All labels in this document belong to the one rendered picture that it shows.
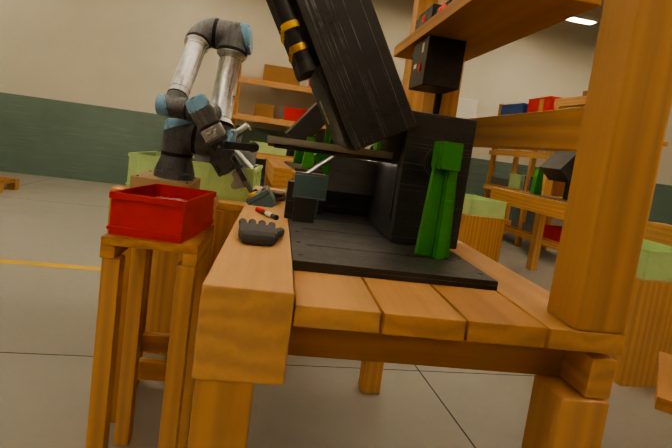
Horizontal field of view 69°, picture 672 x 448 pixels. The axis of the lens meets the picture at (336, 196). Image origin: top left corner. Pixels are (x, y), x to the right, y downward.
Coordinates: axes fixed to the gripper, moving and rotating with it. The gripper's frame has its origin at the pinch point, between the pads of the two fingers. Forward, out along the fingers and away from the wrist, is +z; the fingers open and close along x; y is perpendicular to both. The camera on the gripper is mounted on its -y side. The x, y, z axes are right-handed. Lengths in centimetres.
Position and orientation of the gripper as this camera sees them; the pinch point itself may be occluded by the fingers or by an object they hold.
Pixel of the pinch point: (251, 188)
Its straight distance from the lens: 168.0
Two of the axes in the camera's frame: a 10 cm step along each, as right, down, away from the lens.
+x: 1.1, 1.2, -9.9
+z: 4.5, 8.8, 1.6
